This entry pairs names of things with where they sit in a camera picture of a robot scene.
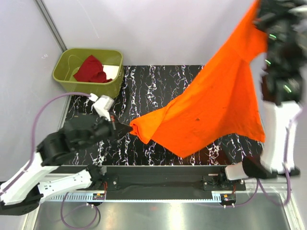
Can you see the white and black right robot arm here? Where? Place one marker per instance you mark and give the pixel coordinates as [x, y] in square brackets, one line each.
[282, 90]

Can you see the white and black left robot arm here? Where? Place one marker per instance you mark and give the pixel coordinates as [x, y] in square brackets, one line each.
[23, 195]

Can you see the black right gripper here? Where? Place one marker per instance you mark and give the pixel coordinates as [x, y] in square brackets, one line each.
[292, 9]

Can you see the orange t shirt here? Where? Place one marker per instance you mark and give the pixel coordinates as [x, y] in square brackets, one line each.
[221, 100]

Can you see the aluminium frame rail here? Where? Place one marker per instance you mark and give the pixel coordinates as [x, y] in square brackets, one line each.
[50, 23]

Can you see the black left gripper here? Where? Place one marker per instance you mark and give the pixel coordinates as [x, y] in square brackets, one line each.
[118, 129]

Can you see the white cloth in bin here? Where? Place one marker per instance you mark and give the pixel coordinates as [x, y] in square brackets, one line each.
[111, 71]

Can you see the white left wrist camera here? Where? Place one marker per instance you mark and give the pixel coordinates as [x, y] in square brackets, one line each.
[102, 105]

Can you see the green plastic bin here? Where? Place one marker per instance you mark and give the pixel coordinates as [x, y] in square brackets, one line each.
[70, 61]

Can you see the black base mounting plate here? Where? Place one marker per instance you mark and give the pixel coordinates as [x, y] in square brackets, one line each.
[163, 183]

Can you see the dark red t shirt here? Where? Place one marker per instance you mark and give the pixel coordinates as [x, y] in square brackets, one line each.
[91, 70]

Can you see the black marbled table mat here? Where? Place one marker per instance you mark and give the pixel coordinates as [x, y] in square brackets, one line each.
[145, 89]

